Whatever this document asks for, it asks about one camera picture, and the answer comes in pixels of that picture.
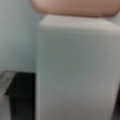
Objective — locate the pink pan with white handle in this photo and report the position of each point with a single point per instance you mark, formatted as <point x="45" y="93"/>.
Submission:
<point x="77" y="59"/>

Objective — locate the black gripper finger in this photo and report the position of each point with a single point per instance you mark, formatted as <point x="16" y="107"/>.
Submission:
<point x="17" y="89"/>

